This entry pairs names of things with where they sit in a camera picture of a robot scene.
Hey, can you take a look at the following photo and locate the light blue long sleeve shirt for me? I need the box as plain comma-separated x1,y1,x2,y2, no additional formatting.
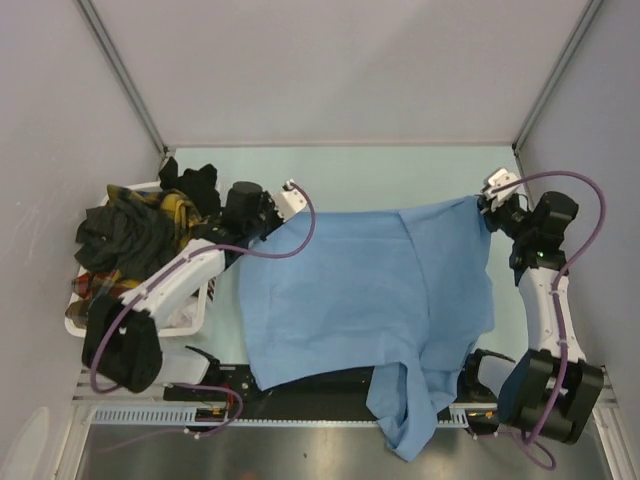
238,196,494,461

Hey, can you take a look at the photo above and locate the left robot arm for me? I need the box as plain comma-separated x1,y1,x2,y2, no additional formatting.
82,181,308,400

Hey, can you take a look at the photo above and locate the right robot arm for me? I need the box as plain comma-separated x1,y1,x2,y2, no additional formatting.
458,191,604,444

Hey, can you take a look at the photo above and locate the black shirt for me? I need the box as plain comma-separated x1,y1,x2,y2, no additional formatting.
158,157,221,217

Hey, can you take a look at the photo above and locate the yellow plaid shirt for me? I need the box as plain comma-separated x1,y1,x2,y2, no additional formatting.
107,185,204,252

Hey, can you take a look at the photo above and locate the white shirt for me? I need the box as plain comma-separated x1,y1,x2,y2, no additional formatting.
163,297,198,329

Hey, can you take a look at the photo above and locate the white laundry basket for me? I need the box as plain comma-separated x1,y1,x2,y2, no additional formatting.
64,180,224,341

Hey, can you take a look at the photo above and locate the dark grey striped shirt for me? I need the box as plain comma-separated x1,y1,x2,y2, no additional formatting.
75,200,177,281

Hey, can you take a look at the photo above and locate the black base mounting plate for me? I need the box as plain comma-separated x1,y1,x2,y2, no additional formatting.
163,364,498,428

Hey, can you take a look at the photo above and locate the red plaid shirt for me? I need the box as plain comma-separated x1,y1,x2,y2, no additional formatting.
65,270,140,328

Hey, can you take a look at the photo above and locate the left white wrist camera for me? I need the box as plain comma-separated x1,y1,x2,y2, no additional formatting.
272,179,308,222

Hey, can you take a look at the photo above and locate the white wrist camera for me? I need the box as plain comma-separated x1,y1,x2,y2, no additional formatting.
481,167,520,211
272,179,308,222

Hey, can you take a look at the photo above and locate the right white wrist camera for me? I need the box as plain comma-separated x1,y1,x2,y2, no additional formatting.
481,167,520,211

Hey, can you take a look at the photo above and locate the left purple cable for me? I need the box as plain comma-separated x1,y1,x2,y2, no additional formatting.
88,182,317,441

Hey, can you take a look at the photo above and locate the purple cable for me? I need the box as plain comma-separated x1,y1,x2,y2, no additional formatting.
489,170,608,472
88,182,317,441

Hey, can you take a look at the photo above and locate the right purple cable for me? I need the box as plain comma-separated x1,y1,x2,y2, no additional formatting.
489,170,608,472

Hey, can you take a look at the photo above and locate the aluminium front rail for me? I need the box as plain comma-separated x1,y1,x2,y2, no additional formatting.
72,364,619,409

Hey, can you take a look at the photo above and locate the right aluminium frame post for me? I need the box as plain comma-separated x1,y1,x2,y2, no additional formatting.
511,0,604,157

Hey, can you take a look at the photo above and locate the aluminium frame post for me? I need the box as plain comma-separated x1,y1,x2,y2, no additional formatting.
73,0,168,157
511,0,604,157

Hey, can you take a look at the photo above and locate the white slotted cable duct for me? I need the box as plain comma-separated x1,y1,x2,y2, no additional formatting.
92,403,497,429

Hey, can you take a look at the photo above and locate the left aluminium frame post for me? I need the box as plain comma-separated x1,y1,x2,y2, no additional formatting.
73,0,168,157

